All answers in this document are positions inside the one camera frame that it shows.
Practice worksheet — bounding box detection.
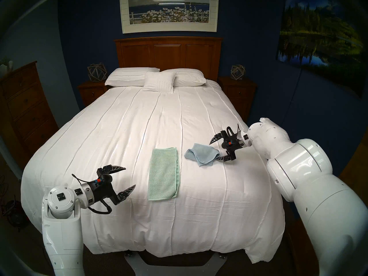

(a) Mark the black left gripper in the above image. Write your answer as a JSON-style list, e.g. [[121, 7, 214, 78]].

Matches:
[[90, 164, 136, 205]]

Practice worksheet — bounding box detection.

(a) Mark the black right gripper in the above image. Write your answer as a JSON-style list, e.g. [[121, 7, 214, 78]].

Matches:
[[209, 126, 249, 161]]

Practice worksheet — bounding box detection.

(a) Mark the light blue hand towel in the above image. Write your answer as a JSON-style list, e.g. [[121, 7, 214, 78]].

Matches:
[[184, 143, 220, 167]]

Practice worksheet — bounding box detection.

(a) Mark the mint green hand towel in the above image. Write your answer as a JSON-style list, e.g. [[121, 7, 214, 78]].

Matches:
[[147, 147, 181, 201]]

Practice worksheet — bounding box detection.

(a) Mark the white bed comforter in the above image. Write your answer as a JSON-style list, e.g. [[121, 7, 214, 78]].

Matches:
[[21, 78, 285, 264]]

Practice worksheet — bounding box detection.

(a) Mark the brown wooden nightstand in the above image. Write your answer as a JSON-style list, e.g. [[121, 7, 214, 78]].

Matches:
[[78, 80, 111, 108], [217, 76, 257, 122]]

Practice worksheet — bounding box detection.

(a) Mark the long white pillow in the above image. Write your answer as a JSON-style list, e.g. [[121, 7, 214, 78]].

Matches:
[[164, 68, 207, 87], [105, 67, 160, 87]]

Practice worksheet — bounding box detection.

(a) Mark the square pleated white pillow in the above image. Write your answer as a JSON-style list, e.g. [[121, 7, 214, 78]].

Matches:
[[142, 71, 177, 94]]

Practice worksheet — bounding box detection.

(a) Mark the brown wooden headboard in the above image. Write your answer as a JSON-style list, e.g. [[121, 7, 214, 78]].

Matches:
[[114, 37, 223, 82]]

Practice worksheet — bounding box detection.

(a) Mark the black round floor device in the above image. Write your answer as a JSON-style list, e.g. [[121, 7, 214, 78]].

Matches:
[[6, 199, 29, 231]]

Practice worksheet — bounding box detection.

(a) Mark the brown wooden dresser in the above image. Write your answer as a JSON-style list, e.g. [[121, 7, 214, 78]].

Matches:
[[0, 61, 59, 169]]

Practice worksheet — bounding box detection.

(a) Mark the framed flower seascape picture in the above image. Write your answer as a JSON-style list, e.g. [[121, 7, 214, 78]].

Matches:
[[119, 0, 219, 34]]

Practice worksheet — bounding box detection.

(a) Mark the forest lake canvas print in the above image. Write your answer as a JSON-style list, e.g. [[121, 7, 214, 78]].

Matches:
[[276, 0, 368, 98]]

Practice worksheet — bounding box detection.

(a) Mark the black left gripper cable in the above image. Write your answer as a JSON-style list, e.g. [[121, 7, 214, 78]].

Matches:
[[71, 174, 112, 215]]

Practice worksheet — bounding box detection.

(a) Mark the geometric wire ornament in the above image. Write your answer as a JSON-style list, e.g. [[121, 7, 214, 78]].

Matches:
[[230, 64, 246, 80], [87, 63, 108, 83]]

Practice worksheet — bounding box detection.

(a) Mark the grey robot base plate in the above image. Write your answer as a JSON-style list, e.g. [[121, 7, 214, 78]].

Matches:
[[124, 251, 227, 276]]

